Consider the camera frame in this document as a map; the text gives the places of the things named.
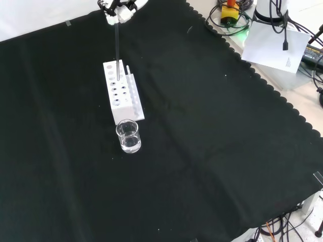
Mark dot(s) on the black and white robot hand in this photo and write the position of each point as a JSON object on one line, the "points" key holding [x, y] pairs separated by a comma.
{"points": [[121, 12]]}

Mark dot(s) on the black power adapter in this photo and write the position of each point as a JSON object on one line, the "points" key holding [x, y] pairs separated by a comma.
{"points": [[313, 54]]}

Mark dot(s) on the clear glass beaker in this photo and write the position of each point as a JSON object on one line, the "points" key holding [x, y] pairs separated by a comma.
{"points": [[128, 137]]}

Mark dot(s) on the yellow stop button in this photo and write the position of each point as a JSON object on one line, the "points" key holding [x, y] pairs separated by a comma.
{"points": [[229, 13]]}

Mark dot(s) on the black tripod leg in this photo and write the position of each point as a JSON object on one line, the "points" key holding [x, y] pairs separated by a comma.
{"points": [[320, 229]]}

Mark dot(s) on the white test tube rack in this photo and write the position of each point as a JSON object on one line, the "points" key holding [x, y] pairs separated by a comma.
{"points": [[121, 95]]}

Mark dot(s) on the grey tape piece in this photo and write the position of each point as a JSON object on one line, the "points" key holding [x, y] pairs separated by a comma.
{"points": [[68, 23]]}

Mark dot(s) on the black bench cloth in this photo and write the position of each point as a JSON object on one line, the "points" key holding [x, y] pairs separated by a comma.
{"points": [[151, 138]]}

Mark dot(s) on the clear glass rod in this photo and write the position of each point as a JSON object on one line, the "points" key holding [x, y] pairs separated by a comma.
{"points": [[117, 50]]}

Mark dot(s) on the white paper sheet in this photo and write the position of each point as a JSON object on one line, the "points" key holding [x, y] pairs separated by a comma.
{"points": [[275, 48]]}

